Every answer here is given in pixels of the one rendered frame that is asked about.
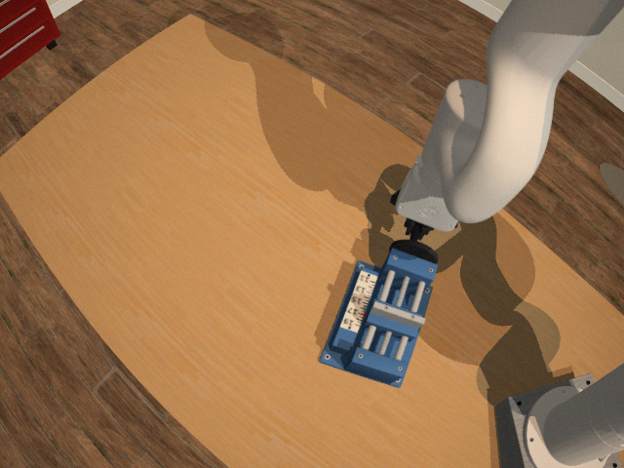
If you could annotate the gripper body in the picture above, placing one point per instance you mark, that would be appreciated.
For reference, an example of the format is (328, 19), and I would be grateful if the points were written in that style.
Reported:
(417, 202)

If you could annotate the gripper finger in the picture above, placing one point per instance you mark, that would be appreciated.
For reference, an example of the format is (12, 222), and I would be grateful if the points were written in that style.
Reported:
(409, 224)
(426, 229)

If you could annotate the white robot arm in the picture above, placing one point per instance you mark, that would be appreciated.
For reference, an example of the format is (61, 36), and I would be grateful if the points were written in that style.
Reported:
(531, 47)

